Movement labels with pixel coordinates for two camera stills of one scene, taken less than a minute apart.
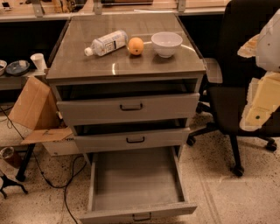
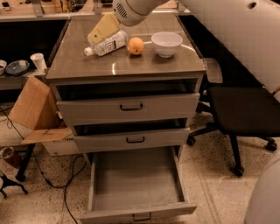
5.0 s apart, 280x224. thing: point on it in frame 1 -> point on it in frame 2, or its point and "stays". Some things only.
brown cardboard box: x=37 y=111 stays
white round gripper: x=269 y=48 -> x=135 y=14
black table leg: x=21 y=173 stays
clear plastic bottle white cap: x=108 y=43 stays
